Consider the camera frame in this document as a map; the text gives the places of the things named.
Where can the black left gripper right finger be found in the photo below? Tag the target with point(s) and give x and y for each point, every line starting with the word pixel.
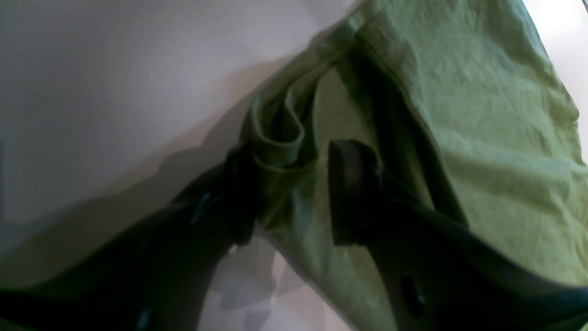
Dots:
pixel 438 276

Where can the green t-shirt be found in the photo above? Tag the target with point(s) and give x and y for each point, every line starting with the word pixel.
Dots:
pixel 462 103

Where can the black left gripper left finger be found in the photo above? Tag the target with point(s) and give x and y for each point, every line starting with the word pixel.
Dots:
pixel 155 275

